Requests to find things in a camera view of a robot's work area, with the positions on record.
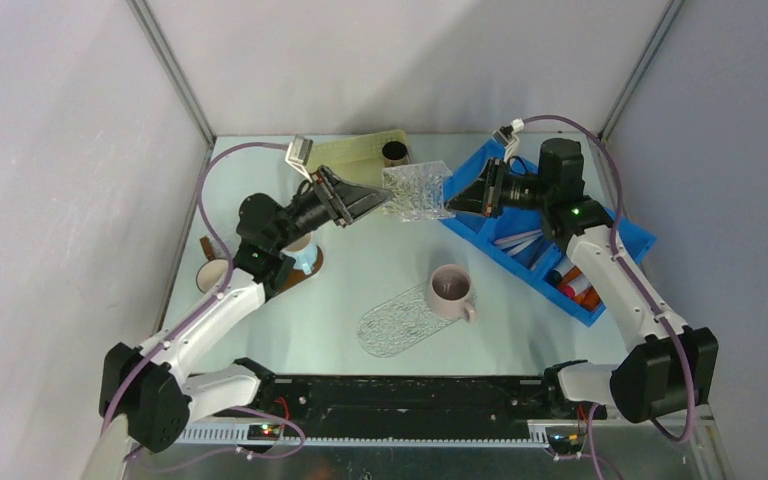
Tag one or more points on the white toothpaste tube pink cap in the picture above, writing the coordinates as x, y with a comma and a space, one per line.
576, 286

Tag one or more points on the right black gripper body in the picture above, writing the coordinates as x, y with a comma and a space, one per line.
521, 192

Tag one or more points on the clear textured oval tray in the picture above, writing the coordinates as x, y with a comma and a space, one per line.
400, 323

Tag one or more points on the white ribbed mug black rim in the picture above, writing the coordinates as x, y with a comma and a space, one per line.
213, 275

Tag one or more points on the orange toothpaste tube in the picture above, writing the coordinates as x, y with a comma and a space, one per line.
568, 277
588, 300

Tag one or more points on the brown mug black inside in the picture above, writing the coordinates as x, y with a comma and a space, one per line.
395, 153

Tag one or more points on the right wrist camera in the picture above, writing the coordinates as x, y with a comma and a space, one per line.
507, 137

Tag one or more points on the pink mug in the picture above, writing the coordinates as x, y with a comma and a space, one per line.
450, 293

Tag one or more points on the brown wooden oval tray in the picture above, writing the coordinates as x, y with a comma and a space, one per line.
273, 270

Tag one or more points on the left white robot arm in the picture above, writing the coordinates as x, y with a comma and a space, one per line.
152, 384

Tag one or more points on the light blue toothbrush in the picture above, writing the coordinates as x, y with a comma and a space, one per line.
518, 248

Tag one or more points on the light blue mug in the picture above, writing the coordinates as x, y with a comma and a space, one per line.
304, 252

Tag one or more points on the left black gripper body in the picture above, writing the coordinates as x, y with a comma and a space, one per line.
304, 213

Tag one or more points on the yellow perforated plastic basket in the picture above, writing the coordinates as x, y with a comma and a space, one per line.
356, 159

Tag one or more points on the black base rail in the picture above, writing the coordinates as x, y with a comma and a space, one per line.
487, 409

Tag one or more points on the white toothpaste tube black cap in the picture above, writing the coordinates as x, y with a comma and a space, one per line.
559, 270

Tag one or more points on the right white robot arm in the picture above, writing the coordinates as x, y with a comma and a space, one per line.
669, 365

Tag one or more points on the clear textured plastic box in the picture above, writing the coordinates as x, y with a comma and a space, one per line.
418, 191

